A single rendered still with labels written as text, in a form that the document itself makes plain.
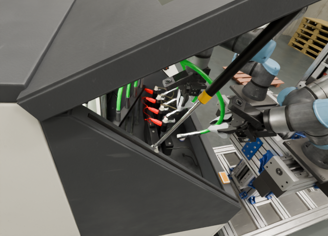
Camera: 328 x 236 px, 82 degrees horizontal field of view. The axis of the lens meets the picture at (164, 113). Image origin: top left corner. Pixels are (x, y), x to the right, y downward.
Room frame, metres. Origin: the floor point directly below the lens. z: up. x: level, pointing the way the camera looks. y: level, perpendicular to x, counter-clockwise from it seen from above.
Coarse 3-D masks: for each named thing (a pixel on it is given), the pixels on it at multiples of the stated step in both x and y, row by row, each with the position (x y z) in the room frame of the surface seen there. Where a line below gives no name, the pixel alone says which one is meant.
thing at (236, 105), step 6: (234, 96) 0.50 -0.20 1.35; (234, 102) 0.47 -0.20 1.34; (240, 102) 0.48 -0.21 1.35; (246, 102) 0.49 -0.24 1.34; (228, 108) 0.47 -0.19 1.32; (234, 108) 0.46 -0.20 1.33; (240, 108) 0.46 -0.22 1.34; (246, 108) 0.47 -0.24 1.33; (252, 108) 0.48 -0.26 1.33; (240, 114) 0.46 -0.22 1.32; (246, 114) 0.45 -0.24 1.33; (252, 114) 0.46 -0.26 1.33; (258, 114) 0.47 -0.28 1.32; (246, 120) 0.45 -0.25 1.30; (252, 120) 0.45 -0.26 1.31; (258, 120) 0.45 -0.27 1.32; (258, 126) 0.45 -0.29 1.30
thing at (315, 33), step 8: (304, 24) 6.75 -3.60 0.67; (312, 24) 6.78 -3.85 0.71; (320, 24) 6.27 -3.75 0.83; (296, 32) 6.76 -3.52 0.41; (304, 32) 6.89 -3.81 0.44; (312, 32) 6.34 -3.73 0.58; (320, 32) 6.57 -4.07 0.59; (304, 40) 6.42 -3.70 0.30; (312, 40) 6.23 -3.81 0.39; (320, 40) 6.29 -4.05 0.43; (296, 48) 6.49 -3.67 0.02; (304, 48) 6.26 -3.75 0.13; (312, 48) 6.40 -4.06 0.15; (320, 48) 5.93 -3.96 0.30
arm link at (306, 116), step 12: (288, 108) 0.44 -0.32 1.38; (300, 108) 0.43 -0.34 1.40; (312, 108) 0.41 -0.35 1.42; (324, 108) 0.40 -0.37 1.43; (288, 120) 0.41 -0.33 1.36; (300, 120) 0.40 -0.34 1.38; (312, 120) 0.39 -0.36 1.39; (324, 120) 0.38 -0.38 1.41; (312, 132) 0.40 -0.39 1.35; (324, 132) 0.39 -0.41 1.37
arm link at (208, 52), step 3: (213, 48) 0.61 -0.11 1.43; (204, 51) 0.59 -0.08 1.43; (207, 51) 0.59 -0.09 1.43; (210, 51) 0.60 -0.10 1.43; (198, 54) 0.59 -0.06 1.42; (201, 54) 0.59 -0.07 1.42; (204, 54) 0.59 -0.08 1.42; (207, 54) 0.59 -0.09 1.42; (210, 54) 0.61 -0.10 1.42; (201, 57) 0.59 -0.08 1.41; (204, 57) 0.59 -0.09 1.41; (207, 57) 0.60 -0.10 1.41
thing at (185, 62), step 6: (186, 60) 0.52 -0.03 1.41; (192, 66) 0.52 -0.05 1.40; (198, 72) 0.52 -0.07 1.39; (204, 72) 0.52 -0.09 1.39; (204, 78) 0.52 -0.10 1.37; (120, 90) 0.53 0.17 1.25; (120, 96) 0.53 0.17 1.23; (120, 102) 0.53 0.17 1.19; (222, 102) 0.51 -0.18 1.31; (120, 108) 0.53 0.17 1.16; (222, 108) 0.51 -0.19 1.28; (222, 114) 0.51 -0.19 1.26; (222, 120) 0.51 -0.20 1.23; (204, 132) 0.51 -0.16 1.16
